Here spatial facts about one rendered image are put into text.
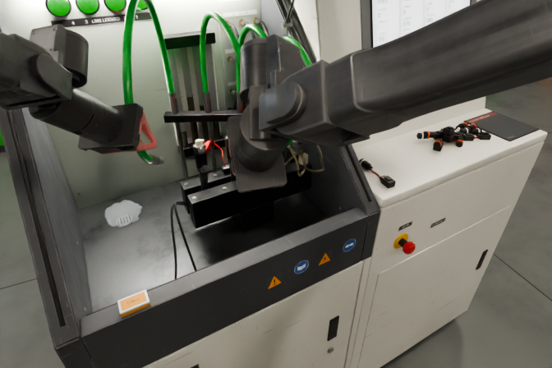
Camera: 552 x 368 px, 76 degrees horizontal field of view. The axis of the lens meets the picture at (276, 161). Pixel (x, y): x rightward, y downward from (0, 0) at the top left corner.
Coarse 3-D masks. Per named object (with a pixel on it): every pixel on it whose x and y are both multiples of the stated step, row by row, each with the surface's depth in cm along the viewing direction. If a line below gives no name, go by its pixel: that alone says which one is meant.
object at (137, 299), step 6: (138, 294) 64; (144, 294) 64; (126, 300) 63; (132, 300) 63; (138, 300) 63; (144, 300) 63; (126, 306) 62; (144, 306) 63; (126, 312) 62; (132, 312) 63
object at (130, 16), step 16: (144, 0) 72; (128, 16) 60; (128, 32) 58; (160, 32) 83; (128, 48) 57; (160, 48) 86; (128, 64) 57; (128, 80) 56; (128, 96) 56; (144, 160) 64
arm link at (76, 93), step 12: (72, 84) 48; (72, 96) 45; (84, 96) 47; (36, 108) 44; (48, 108) 43; (60, 108) 43; (72, 108) 45; (84, 108) 46; (48, 120) 44; (60, 120) 45; (72, 120) 46; (84, 120) 47
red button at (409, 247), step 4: (400, 236) 96; (404, 236) 97; (396, 240) 96; (400, 240) 97; (404, 240) 96; (396, 244) 97; (400, 244) 97; (404, 244) 96; (408, 244) 94; (412, 244) 94; (396, 248) 98; (404, 248) 95; (408, 248) 94; (412, 248) 95; (404, 252) 95; (408, 252) 95
